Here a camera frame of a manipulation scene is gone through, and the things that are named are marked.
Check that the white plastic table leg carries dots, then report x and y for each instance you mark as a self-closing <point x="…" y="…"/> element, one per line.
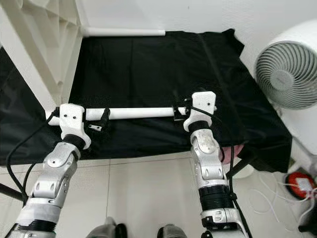
<point x="124" y="31"/>
<point x="138" y="113"/>

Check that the white plastic table top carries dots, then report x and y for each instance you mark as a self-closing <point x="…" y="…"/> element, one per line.
<point x="39" y="49"/>

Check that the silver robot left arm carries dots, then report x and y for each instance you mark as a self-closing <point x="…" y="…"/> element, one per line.
<point x="57" y="183"/>

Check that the black cloth table cover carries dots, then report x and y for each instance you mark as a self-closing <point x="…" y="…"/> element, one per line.
<point x="143" y="74"/>

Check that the pink plastic part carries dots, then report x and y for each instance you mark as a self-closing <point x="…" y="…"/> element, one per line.
<point x="234" y="153"/>

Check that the white standing fan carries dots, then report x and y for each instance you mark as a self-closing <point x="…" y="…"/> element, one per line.
<point x="285" y="74"/>

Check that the grey robot left foot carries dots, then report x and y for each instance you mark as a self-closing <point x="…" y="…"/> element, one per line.
<point x="104" y="229"/>

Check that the grey robot foot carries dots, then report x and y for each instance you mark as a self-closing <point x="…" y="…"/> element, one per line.
<point x="104" y="229"/>
<point x="176" y="232"/>

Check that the grey robot right foot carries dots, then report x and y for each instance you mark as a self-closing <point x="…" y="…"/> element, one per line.
<point x="176" y="232"/>

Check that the black metal floor stand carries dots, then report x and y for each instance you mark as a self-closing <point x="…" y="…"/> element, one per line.
<point x="308" y="229"/>

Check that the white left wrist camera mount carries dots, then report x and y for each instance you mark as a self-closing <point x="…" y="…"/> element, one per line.
<point x="73" y="119"/>

